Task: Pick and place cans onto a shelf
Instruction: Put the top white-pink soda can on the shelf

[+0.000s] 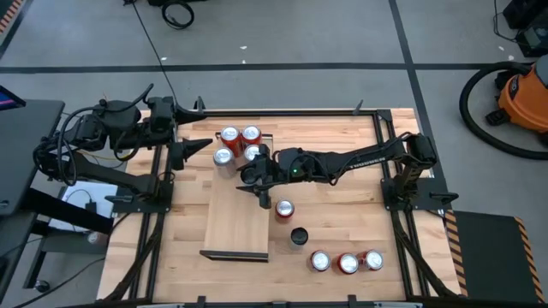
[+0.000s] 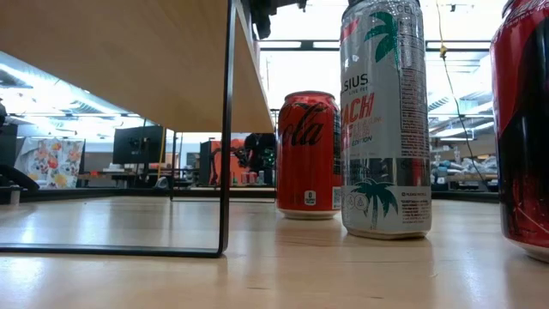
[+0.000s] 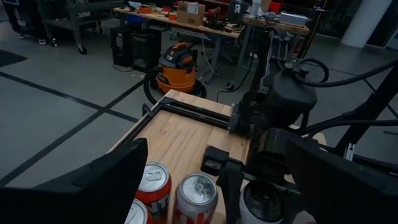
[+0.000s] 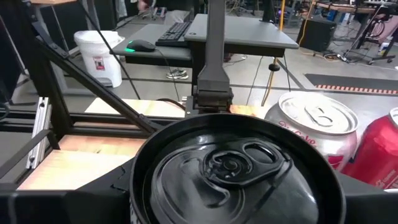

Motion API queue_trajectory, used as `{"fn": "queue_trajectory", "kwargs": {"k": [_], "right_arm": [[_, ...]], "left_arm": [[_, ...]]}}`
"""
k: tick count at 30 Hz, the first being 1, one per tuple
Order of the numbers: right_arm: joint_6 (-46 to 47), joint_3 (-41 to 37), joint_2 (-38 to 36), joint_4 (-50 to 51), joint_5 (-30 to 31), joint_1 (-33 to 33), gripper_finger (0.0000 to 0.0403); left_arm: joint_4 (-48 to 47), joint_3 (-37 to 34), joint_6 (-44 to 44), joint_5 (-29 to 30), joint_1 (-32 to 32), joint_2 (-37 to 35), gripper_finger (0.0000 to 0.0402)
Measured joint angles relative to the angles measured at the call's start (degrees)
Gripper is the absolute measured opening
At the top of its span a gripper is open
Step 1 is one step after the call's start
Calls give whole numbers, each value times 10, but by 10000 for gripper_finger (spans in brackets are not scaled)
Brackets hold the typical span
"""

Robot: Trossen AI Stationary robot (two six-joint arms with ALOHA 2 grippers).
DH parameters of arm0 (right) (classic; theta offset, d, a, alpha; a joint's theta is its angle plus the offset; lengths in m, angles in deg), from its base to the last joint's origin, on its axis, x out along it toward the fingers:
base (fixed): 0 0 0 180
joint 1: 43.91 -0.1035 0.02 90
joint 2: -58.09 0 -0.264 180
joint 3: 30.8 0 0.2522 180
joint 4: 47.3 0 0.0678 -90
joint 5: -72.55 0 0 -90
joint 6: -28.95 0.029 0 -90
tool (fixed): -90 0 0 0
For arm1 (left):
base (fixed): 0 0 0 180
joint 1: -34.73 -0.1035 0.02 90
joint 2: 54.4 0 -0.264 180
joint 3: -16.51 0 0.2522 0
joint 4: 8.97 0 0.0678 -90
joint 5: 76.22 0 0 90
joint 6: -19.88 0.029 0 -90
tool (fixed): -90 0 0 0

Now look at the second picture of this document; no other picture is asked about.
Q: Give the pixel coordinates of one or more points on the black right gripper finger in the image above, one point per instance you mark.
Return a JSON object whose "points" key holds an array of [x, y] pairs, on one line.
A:
{"points": [[262, 19]]}

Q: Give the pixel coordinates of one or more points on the black metal table frame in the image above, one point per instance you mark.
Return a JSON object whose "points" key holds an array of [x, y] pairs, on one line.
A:
{"points": [[107, 193]]}

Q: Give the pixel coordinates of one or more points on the background robot green lights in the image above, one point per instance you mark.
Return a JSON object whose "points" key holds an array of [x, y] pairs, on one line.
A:
{"points": [[259, 150]]}

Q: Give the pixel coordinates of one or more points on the floral cloth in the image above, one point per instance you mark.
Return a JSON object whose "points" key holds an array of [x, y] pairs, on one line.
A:
{"points": [[51, 163]]}

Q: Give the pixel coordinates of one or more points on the red soda can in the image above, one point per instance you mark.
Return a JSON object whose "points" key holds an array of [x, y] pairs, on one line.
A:
{"points": [[306, 163], [523, 129]]}

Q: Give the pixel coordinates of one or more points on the yellow pole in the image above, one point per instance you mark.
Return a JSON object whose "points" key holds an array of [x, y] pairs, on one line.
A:
{"points": [[162, 167]]}

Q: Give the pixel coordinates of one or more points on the cluttered background workbench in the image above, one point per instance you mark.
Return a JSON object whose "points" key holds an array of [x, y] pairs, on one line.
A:
{"points": [[463, 176]]}

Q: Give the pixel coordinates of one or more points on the orange panel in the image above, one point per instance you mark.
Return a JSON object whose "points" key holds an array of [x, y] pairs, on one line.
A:
{"points": [[238, 167]]}

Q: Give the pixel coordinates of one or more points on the black monitor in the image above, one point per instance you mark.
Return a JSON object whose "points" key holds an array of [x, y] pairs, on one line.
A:
{"points": [[137, 146]]}

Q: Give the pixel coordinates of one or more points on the tall Celsius can black lid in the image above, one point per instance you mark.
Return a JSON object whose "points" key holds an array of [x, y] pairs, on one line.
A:
{"points": [[384, 129]]}

